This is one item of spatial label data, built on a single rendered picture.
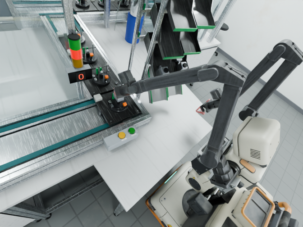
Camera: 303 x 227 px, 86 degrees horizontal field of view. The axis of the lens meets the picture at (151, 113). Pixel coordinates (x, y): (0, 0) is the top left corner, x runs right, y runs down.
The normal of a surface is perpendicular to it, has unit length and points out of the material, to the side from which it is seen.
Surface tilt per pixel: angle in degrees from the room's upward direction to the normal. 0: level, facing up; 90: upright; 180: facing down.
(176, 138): 0
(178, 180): 0
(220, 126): 78
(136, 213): 0
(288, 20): 90
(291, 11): 90
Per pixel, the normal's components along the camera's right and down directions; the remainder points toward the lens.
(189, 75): -0.62, 0.38
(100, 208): 0.25, -0.56
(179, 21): 0.39, -0.17
